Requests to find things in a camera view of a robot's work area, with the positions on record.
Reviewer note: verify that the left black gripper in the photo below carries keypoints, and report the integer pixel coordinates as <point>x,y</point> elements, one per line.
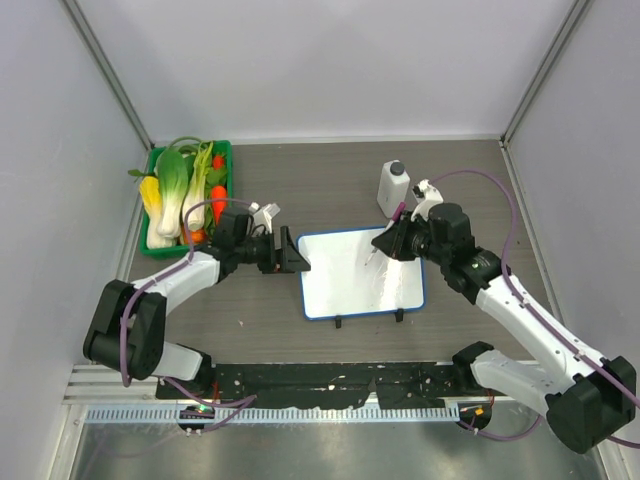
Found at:
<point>286,258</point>

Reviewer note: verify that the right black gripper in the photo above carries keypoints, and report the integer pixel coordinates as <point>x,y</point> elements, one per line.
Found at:
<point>393,242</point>

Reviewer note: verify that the white marker pink cap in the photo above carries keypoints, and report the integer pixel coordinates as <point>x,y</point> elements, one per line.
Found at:
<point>395,217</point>

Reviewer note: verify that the blue framed whiteboard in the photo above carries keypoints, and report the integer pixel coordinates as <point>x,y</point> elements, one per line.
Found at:
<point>347,280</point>

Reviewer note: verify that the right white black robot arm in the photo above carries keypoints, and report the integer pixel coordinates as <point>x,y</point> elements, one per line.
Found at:
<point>584,397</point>

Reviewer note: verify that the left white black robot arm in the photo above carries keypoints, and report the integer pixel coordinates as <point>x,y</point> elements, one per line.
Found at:
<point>127,331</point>

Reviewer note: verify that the white bottle grey cap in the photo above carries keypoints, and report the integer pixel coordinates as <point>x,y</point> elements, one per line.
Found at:
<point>393,186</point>

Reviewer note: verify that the orange carrot toy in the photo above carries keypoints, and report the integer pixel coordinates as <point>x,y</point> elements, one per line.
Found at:
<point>219,195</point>

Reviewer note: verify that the pale green celery toy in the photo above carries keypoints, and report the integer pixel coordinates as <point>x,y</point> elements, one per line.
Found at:
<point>193,217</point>

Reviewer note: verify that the small red strawberry toy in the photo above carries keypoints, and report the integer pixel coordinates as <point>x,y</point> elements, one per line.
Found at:
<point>218,162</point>

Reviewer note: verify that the green plastic basket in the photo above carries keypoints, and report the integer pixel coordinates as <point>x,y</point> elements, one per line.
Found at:
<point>156,246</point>

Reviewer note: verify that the green bok choy toy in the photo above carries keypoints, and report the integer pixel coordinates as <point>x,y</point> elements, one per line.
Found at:
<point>173,177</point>

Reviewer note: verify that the yellow cabbage toy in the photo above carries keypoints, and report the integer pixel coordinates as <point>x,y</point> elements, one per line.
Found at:
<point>151,198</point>

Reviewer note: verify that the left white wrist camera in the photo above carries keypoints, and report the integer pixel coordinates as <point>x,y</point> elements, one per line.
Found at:
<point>263,215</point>

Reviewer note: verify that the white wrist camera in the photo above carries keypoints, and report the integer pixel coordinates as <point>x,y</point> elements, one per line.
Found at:
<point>427,196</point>
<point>263,215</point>

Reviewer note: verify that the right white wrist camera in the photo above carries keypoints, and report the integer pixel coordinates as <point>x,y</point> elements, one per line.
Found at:
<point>427,196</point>

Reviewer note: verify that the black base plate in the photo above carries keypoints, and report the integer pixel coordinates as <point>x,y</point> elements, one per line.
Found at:
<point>337,386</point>

